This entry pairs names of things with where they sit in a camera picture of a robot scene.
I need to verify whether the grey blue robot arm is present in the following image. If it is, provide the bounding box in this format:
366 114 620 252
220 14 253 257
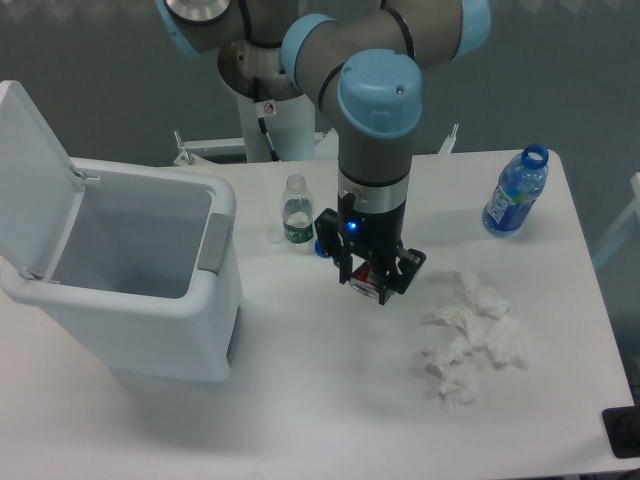
156 1 491 303

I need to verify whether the crumpled white tissue pile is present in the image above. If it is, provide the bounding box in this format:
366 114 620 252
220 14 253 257
422 268 527 407

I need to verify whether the white trash can lid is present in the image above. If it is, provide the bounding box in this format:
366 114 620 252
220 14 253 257
1 80 99 281

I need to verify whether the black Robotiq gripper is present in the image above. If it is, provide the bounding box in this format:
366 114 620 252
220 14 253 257
314 193 426 305

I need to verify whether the black device at edge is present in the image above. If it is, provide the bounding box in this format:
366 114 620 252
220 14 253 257
602 406 639 459

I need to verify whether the white trash can body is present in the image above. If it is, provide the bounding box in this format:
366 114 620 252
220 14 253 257
1 159 242 382

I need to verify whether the red soda can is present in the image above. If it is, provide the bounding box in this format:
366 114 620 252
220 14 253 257
349 261 379 299

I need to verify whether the white frame at right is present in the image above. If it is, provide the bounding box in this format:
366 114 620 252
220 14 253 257
592 172 640 271

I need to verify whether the blue plastic bottle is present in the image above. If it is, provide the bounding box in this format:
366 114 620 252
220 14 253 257
482 143 549 237

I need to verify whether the blue bottle cap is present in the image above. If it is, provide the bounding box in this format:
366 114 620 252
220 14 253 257
314 240 330 259

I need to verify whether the clear green-label bottle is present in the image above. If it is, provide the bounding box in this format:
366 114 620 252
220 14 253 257
281 173 314 254

